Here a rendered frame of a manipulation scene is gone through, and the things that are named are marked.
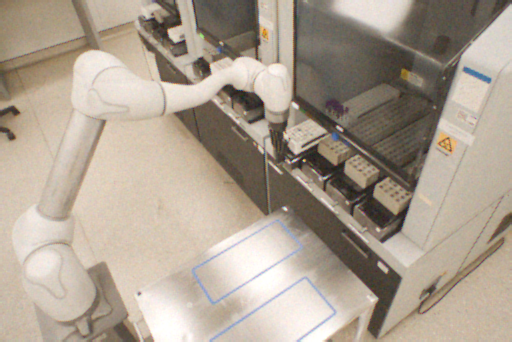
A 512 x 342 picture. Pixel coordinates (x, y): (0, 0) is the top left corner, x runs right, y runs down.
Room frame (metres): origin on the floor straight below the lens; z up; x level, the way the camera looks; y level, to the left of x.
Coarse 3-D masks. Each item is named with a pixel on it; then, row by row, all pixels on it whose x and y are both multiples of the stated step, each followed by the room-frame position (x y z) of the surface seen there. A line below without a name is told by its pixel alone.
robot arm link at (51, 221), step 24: (96, 72) 0.94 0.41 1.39; (72, 96) 0.96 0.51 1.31; (72, 120) 0.93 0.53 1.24; (96, 120) 0.93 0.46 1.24; (72, 144) 0.89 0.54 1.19; (96, 144) 0.92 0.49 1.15; (72, 168) 0.86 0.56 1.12; (48, 192) 0.83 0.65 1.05; (72, 192) 0.84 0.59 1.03; (24, 216) 0.81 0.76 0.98; (48, 216) 0.79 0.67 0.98; (72, 216) 0.84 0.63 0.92; (24, 240) 0.74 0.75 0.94; (48, 240) 0.74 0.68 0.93; (72, 240) 0.79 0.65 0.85
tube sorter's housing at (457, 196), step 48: (288, 0) 1.35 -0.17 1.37; (288, 48) 1.35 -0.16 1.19; (480, 48) 0.77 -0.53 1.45; (432, 144) 0.77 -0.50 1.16; (480, 144) 0.70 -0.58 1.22; (288, 192) 1.21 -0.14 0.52; (432, 192) 0.73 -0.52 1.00; (480, 192) 0.78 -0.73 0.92; (336, 240) 0.91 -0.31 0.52; (384, 240) 0.75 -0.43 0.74; (432, 240) 0.69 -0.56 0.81; (480, 240) 0.94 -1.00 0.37; (384, 288) 0.68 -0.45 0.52
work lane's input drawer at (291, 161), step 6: (318, 144) 1.20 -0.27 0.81; (288, 150) 1.18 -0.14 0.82; (306, 150) 1.17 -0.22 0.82; (312, 150) 1.18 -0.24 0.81; (288, 156) 1.15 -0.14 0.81; (294, 156) 1.14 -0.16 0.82; (300, 156) 1.15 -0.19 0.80; (306, 156) 1.16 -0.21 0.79; (270, 162) 1.18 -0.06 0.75; (282, 162) 1.18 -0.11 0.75; (288, 162) 1.14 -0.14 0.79; (294, 162) 1.13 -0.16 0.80; (300, 162) 1.14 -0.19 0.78; (276, 168) 1.14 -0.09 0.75; (288, 168) 1.14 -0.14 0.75; (294, 168) 1.13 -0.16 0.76; (282, 174) 1.12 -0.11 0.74
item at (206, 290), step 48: (240, 240) 0.75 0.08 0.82; (288, 240) 0.73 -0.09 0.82; (144, 288) 0.60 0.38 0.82; (192, 288) 0.59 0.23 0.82; (240, 288) 0.57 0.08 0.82; (288, 288) 0.56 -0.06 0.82; (336, 288) 0.54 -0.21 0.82; (192, 336) 0.44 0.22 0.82; (240, 336) 0.43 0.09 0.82; (288, 336) 0.42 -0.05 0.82
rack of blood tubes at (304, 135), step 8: (312, 120) 1.31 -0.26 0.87; (296, 128) 1.27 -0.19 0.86; (304, 128) 1.26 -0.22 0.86; (312, 128) 1.25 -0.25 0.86; (320, 128) 1.25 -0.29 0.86; (288, 136) 1.22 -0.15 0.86; (296, 136) 1.22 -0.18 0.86; (304, 136) 1.20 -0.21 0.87; (312, 136) 1.20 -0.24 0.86; (320, 136) 1.26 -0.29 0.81; (288, 144) 1.19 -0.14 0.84; (296, 144) 1.16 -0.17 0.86; (304, 144) 1.22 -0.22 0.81; (312, 144) 1.20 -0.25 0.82; (296, 152) 1.16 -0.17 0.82
